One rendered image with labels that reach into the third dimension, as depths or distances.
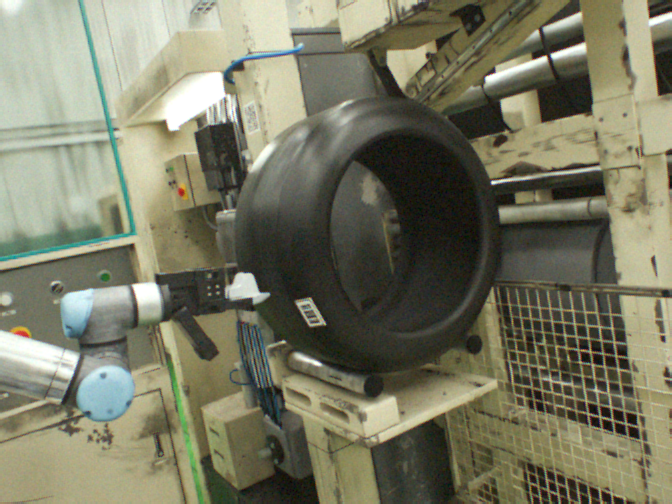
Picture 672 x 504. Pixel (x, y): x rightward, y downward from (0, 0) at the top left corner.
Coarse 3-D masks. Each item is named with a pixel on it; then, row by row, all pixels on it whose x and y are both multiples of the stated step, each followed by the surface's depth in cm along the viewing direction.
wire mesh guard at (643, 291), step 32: (544, 288) 134; (576, 288) 127; (608, 288) 120; (640, 288) 115; (512, 320) 146; (544, 320) 137; (448, 416) 177; (576, 416) 135; (448, 448) 178; (480, 480) 170; (576, 480) 140; (608, 480) 132; (640, 480) 125
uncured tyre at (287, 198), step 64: (320, 128) 111; (384, 128) 114; (448, 128) 123; (256, 192) 116; (320, 192) 107; (448, 192) 145; (256, 256) 114; (320, 256) 107; (448, 256) 148; (384, 320) 147; (448, 320) 122
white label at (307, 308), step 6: (300, 300) 107; (306, 300) 106; (300, 306) 108; (306, 306) 107; (312, 306) 106; (300, 312) 109; (306, 312) 108; (312, 312) 107; (318, 312) 106; (306, 318) 109; (312, 318) 108; (318, 318) 107; (312, 324) 109; (318, 324) 108; (324, 324) 107
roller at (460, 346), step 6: (468, 336) 131; (474, 336) 130; (462, 342) 131; (468, 342) 130; (474, 342) 130; (480, 342) 131; (456, 348) 133; (462, 348) 131; (468, 348) 130; (474, 348) 130; (480, 348) 131; (474, 354) 131
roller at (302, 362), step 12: (288, 360) 144; (300, 360) 139; (312, 360) 135; (324, 360) 133; (312, 372) 134; (324, 372) 129; (336, 372) 125; (348, 372) 122; (360, 372) 120; (336, 384) 127; (348, 384) 121; (360, 384) 117; (372, 384) 116; (372, 396) 116
